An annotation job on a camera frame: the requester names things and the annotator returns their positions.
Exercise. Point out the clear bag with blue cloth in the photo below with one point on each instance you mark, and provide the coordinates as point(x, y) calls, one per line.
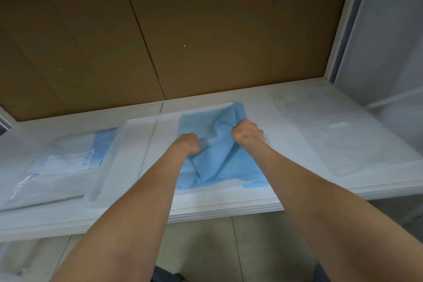
point(62, 166)

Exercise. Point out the white nonwoven sheet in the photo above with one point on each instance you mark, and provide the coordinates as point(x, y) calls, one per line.
point(333, 129)

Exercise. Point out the white plastic tray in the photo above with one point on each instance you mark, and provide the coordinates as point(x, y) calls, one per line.
point(138, 146)

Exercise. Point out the person's right fingers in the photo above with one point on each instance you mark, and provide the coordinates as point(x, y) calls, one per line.
point(254, 128)

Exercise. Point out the person's left hand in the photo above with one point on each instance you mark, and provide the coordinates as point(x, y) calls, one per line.
point(188, 144)

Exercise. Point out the blue nonwoven cloth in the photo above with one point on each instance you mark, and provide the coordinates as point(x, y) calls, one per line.
point(224, 156)

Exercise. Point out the person's left forearm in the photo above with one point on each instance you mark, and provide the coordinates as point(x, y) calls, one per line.
point(132, 212)

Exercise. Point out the brown cardboard back panel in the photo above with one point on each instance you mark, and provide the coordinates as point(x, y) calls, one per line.
point(185, 37)

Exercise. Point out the person's right hand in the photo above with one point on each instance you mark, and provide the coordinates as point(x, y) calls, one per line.
point(246, 133)

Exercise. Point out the person's right forearm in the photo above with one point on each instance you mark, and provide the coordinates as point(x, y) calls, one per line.
point(324, 212)

